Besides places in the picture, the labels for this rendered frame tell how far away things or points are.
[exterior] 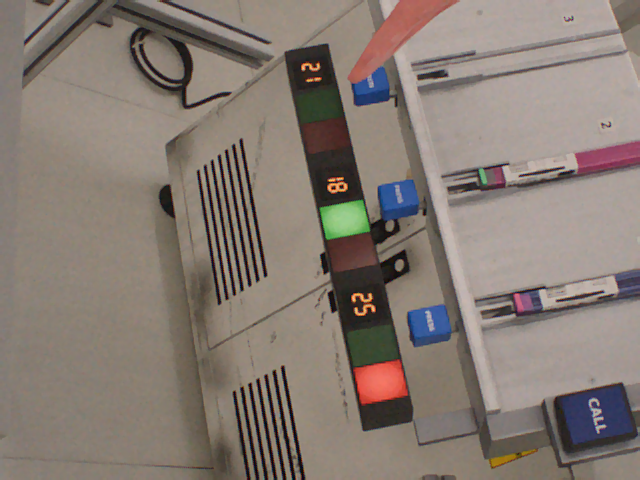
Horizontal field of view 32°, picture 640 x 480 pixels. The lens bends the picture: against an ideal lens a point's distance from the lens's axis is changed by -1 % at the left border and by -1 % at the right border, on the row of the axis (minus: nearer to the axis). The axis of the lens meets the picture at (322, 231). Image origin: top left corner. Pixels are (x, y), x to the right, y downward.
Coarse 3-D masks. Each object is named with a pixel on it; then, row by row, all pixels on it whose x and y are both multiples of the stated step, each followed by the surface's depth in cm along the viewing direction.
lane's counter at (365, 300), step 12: (348, 288) 88; (360, 288) 88; (372, 288) 88; (348, 300) 88; (360, 300) 88; (372, 300) 88; (348, 312) 87; (360, 312) 87; (372, 312) 87; (384, 312) 87; (348, 324) 87
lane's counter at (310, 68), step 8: (320, 56) 97; (296, 64) 97; (304, 64) 97; (312, 64) 97; (320, 64) 97; (328, 64) 97; (296, 72) 97; (304, 72) 97; (312, 72) 97; (320, 72) 97; (328, 72) 97; (296, 80) 96; (304, 80) 96; (312, 80) 96; (320, 80) 96; (328, 80) 96; (296, 88) 96; (304, 88) 96
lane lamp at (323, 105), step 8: (296, 96) 96; (304, 96) 96; (312, 96) 96; (320, 96) 96; (328, 96) 96; (336, 96) 96; (304, 104) 95; (312, 104) 95; (320, 104) 95; (328, 104) 95; (336, 104) 95; (304, 112) 95; (312, 112) 95; (320, 112) 95; (328, 112) 95; (336, 112) 95; (304, 120) 95; (312, 120) 95; (320, 120) 95
